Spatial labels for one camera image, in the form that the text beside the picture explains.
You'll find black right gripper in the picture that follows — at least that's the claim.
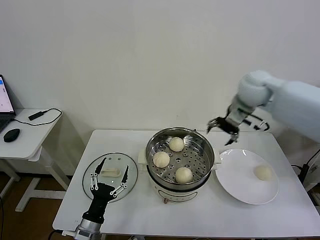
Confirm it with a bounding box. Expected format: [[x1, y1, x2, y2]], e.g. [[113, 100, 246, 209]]
[[206, 116, 241, 147]]

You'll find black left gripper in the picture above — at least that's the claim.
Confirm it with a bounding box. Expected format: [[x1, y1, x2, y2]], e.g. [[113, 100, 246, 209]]
[[81, 156, 130, 225]]

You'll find round glass lid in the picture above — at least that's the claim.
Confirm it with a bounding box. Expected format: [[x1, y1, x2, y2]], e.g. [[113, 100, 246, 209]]
[[81, 152, 139, 202]]

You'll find white steamed baozi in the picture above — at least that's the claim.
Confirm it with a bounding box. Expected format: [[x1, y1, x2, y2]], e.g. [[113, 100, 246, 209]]
[[168, 136, 185, 153], [174, 166, 194, 184], [254, 164, 273, 181], [152, 151, 171, 169]]

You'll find stainless steel steamer basket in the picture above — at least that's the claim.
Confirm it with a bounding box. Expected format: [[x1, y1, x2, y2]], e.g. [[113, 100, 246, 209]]
[[145, 127, 215, 192]]

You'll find white oval plate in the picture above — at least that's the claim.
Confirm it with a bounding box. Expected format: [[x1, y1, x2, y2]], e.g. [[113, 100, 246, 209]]
[[214, 149, 280, 205]]

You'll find white electric cooker base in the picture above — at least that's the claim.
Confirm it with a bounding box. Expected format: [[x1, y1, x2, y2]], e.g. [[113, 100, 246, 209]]
[[137, 146, 222, 205]]

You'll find white side table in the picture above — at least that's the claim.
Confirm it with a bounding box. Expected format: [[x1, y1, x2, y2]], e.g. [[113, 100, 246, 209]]
[[0, 108, 71, 213]]

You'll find black adapter dongle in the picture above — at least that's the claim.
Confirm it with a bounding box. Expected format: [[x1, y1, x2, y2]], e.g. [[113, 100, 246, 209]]
[[27, 111, 44, 121]]

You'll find black computer mouse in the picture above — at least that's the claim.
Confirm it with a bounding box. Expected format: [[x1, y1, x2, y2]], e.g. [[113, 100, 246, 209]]
[[2, 128, 21, 143]]

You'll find black laptop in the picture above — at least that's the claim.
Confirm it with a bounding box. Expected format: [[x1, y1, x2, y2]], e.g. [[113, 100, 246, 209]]
[[0, 74, 16, 133]]

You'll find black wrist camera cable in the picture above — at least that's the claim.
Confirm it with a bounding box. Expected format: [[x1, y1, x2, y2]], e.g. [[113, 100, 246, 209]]
[[243, 113, 270, 132]]

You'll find black dongle cable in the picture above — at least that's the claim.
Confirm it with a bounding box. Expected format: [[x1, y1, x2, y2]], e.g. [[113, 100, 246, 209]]
[[11, 107, 63, 125]]

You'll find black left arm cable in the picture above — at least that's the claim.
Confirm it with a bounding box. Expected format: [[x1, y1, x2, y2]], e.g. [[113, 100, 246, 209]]
[[47, 229, 63, 240]]

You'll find black cable with plug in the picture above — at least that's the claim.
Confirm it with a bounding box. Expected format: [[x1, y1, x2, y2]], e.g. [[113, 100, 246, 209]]
[[290, 149, 320, 176]]

